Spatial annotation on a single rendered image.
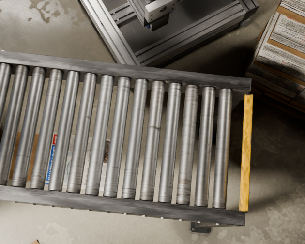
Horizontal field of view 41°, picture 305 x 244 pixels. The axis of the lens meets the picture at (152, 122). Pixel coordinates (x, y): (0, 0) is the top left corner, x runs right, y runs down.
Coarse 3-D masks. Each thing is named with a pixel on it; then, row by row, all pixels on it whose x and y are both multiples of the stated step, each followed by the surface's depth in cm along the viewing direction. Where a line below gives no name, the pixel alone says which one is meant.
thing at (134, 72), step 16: (16, 64) 154; (32, 64) 154; (48, 64) 154; (64, 64) 154; (80, 64) 155; (96, 64) 155; (112, 64) 155; (80, 80) 164; (160, 80) 155; (176, 80) 155; (192, 80) 155; (208, 80) 155; (224, 80) 156; (240, 80) 156; (240, 96) 162
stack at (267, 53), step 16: (272, 16) 220; (272, 32) 176; (288, 32) 168; (304, 32) 163; (256, 48) 227; (272, 48) 183; (304, 48) 173; (272, 64) 197; (288, 64) 189; (304, 64) 185; (256, 80) 220; (272, 80) 213; (288, 80) 205; (304, 80) 197; (256, 96) 237; (272, 96) 227; (288, 96) 220; (304, 96) 212; (288, 112) 237; (304, 112) 228
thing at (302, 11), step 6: (282, 0) 153; (288, 0) 152; (294, 0) 150; (300, 0) 149; (282, 6) 156; (288, 6) 155; (294, 6) 153; (300, 6) 152; (294, 12) 156; (300, 12) 154
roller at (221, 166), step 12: (228, 96) 154; (228, 108) 153; (228, 120) 152; (228, 132) 151; (216, 144) 151; (228, 144) 150; (216, 156) 149; (228, 156) 149; (216, 168) 148; (228, 168) 149; (216, 180) 146; (216, 192) 145; (216, 204) 144
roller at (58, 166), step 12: (72, 72) 154; (72, 84) 153; (72, 96) 152; (72, 108) 151; (60, 120) 150; (72, 120) 151; (60, 132) 148; (60, 144) 147; (60, 156) 145; (60, 168) 145; (60, 180) 144
